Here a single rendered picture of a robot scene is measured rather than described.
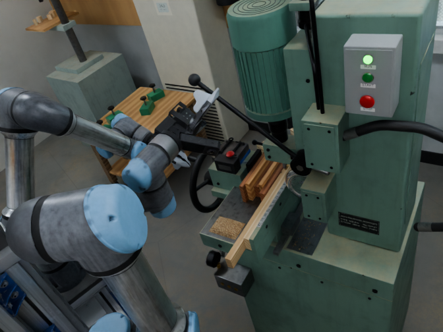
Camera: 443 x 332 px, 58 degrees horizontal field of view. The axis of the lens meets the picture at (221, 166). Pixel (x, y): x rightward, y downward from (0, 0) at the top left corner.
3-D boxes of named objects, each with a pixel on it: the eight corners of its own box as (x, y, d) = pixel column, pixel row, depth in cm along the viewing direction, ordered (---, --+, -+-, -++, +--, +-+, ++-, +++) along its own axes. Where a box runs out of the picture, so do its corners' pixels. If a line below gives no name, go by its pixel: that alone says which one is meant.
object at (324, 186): (314, 197, 121) (312, 166, 114) (337, 202, 118) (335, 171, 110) (302, 219, 116) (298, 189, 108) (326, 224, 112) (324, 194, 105)
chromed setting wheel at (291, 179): (290, 191, 126) (285, 161, 118) (328, 200, 119) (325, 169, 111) (286, 197, 124) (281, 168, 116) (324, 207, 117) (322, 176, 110)
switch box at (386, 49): (353, 99, 93) (352, 33, 83) (399, 103, 88) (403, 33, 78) (344, 113, 89) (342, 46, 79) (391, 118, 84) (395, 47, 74)
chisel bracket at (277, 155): (274, 151, 139) (271, 131, 133) (312, 157, 131) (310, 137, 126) (265, 164, 134) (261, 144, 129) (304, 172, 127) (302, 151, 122)
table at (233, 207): (259, 135, 173) (256, 123, 169) (327, 145, 157) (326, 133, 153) (180, 237, 137) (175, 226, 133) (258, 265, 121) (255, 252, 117)
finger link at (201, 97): (204, 76, 108) (184, 104, 108) (221, 88, 107) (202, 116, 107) (205, 79, 111) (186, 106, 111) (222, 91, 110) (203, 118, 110)
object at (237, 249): (302, 148, 150) (301, 140, 147) (307, 149, 149) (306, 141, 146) (227, 266, 116) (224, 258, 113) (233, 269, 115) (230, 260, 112)
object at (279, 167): (286, 163, 145) (285, 154, 142) (291, 165, 144) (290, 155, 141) (261, 202, 133) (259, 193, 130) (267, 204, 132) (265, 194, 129)
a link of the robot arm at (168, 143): (173, 154, 99) (167, 170, 106) (183, 143, 102) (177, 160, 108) (149, 137, 100) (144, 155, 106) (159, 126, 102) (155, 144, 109)
